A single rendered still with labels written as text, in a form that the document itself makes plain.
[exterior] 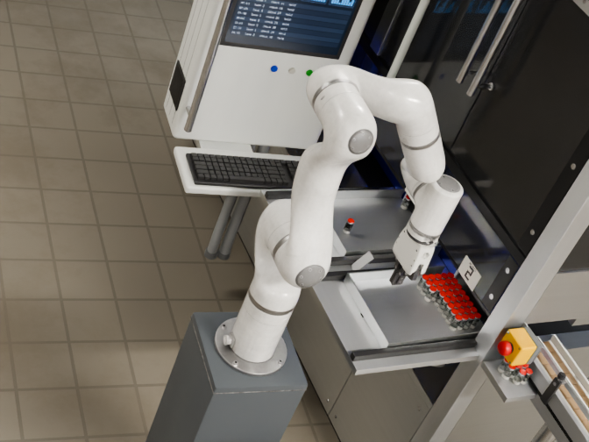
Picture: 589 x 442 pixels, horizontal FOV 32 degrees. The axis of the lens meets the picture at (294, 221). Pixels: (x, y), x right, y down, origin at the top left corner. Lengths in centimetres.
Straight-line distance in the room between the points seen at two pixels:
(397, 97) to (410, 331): 89
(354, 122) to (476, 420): 136
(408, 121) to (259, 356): 74
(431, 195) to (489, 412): 95
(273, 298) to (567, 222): 75
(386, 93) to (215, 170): 113
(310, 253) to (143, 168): 224
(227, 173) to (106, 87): 178
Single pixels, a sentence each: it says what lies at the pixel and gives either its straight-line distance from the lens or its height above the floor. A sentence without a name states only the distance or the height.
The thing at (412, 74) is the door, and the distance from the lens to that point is 312.
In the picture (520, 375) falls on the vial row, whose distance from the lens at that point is 286.
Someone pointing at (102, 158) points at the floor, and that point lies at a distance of 444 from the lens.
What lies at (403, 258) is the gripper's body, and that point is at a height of 118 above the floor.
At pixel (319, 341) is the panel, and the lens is 361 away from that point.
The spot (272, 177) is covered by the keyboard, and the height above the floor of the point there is 83.
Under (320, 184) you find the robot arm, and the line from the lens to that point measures 220.
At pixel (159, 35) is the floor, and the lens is 537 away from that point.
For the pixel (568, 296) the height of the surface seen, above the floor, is 111.
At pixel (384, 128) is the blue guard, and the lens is 322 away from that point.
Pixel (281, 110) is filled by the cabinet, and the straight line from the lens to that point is 331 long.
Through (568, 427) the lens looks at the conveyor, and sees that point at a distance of 283.
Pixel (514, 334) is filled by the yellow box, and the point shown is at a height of 103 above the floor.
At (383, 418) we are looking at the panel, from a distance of 332.
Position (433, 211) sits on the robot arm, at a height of 136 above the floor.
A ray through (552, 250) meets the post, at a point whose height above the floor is 130.
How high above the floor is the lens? 271
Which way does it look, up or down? 37 degrees down
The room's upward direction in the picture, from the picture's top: 23 degrees clockwise
